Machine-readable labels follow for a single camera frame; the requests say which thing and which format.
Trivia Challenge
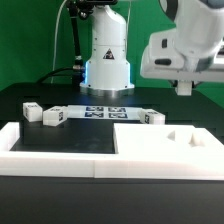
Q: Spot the white square tabletop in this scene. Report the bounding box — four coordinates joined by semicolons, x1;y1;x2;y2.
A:
113;123;224;169

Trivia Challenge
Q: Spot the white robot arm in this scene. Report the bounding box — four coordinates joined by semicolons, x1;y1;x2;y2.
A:
67;0;224;96

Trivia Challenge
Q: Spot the black cable bundle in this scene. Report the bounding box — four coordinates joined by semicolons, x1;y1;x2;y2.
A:
35;3;86;84

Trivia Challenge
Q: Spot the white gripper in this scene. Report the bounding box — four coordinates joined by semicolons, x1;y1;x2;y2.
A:
140;29;224;83

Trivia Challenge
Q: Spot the white cable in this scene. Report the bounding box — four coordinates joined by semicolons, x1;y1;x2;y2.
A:
50;0;69;84

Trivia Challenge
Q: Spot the white U-shaped obstacle fence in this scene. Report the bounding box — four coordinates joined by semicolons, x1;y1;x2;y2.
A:
0;122;224;180

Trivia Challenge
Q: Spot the fiducial marker sheet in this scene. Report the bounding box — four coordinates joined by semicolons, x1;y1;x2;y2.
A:
68;105;141;120

